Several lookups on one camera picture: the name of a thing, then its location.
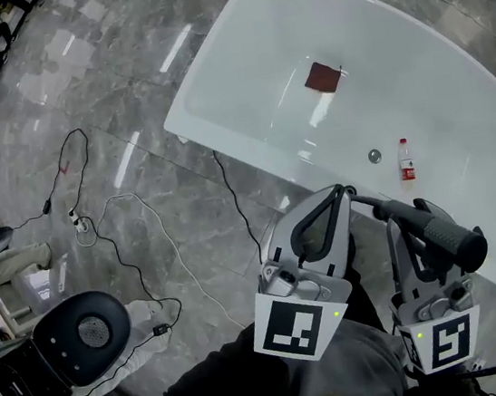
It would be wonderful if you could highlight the white floor cable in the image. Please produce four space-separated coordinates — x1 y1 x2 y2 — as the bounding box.
71 178 249 353

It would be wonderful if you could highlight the white power strip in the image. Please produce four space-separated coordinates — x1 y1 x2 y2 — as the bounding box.
67 207 92 233

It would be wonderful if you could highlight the red label plastic bottle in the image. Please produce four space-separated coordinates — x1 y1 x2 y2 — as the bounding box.
394 136 419 183

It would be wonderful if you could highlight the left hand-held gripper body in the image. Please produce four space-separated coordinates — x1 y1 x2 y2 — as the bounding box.
241 249 364 370

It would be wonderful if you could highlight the white bathtub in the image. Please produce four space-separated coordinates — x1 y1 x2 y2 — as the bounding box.
145 0 496 338

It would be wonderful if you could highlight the black patterned backpack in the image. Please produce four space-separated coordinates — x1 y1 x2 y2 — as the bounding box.
0 332 73 396

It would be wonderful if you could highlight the black plastic chair back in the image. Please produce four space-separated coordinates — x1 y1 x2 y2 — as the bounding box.
27 285 141 392

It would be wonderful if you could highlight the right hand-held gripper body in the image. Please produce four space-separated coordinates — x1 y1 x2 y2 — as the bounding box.
387 273 490 380

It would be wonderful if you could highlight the dark red cloth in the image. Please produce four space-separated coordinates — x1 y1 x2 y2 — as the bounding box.
301 58 346 96

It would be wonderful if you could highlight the black floor cable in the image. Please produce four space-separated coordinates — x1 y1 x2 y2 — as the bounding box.
81 206 189 352
212 145 266 269
0 126 102 236

